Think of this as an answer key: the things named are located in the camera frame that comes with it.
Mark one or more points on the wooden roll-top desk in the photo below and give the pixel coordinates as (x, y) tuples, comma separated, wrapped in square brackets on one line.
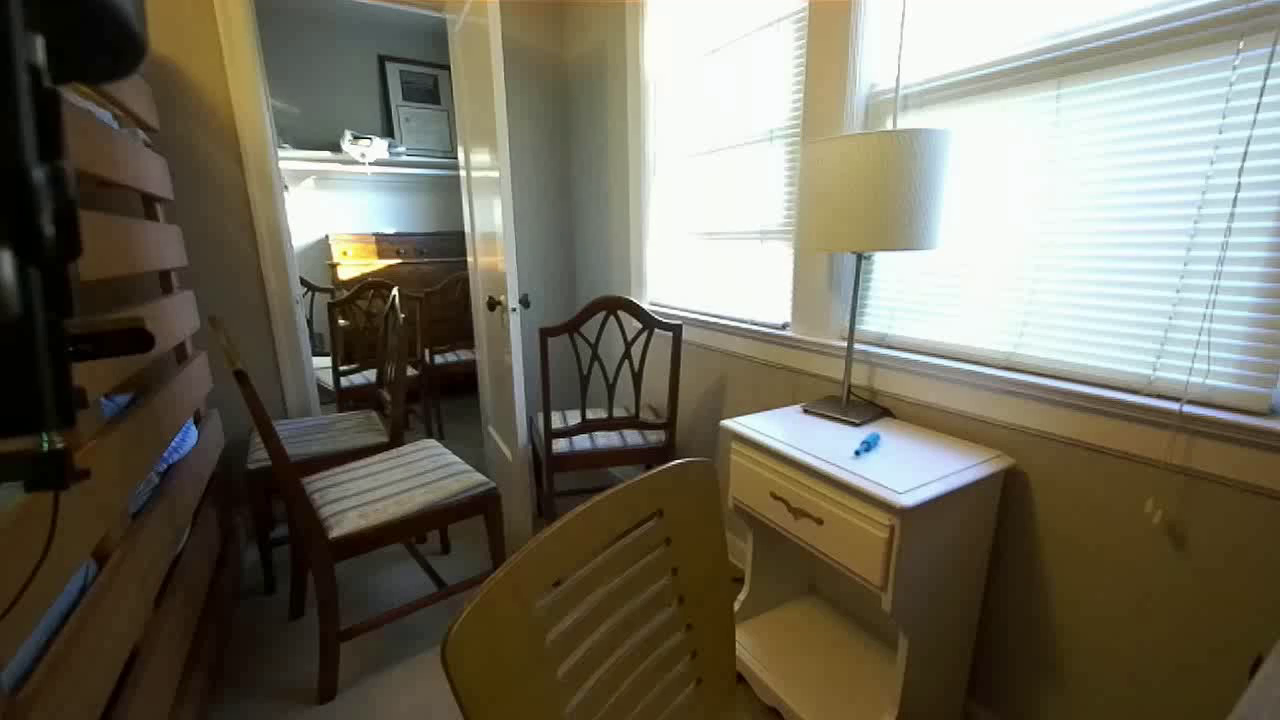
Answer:
[(110, 581)]

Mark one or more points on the white open door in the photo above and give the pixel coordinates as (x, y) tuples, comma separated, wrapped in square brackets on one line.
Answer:
[(485, 187)]

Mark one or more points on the framed picture on wall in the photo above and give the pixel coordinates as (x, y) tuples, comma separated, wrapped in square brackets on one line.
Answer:
[(419, 106)]

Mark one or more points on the dark wood striped-seat chair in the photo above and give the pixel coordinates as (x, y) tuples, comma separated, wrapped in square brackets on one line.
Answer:
[(358, 506)]

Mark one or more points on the white window blinds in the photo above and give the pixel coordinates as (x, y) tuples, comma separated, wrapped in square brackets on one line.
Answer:
[(1110, 192)]

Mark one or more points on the cream slatted chair backrest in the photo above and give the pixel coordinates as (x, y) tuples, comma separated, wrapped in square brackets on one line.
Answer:
[(621, 611)]

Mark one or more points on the cream nightstand with drawer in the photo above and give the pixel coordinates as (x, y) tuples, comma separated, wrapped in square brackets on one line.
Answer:
[(861, 578)]

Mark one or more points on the dark wood chair by window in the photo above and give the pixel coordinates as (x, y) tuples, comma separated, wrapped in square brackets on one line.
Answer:
[(608, 395)]

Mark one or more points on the dark wood chair behind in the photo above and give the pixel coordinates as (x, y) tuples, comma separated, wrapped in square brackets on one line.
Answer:
[(352, 370)]

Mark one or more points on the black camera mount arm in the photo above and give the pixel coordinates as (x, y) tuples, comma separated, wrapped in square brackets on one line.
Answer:
[(42, 51)]

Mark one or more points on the far dark wood chair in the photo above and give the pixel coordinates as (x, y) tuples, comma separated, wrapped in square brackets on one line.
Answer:
[(441, 329)]

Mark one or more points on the white shade table lamp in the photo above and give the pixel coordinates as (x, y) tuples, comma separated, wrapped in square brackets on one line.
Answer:
[(871, 192)]

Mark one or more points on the blue pen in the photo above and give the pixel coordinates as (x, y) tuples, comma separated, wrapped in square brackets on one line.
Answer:
[(864, 445)]

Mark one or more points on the left window blinds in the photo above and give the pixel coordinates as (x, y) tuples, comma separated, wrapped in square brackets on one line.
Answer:
[(720, 147)]

